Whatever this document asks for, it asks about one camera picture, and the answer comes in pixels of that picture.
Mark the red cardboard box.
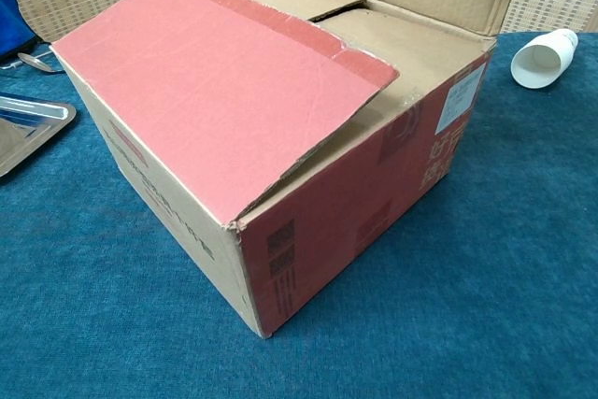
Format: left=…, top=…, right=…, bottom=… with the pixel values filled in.
left=50, top=0, right=522, bottom=339

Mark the dark blue table carpet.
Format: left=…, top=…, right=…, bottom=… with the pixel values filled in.
left=0, top=32, right=598, bottom=399

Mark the metal spoon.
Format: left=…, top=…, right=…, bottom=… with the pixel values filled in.
left=17, top=52, right=64, bottom=76

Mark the blue cloth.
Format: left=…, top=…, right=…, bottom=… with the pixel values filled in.
left=0, top=0, right=37, bottom=66

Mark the stainless steel tray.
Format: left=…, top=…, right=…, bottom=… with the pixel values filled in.
left=0, top=93, right=78, bottom=179

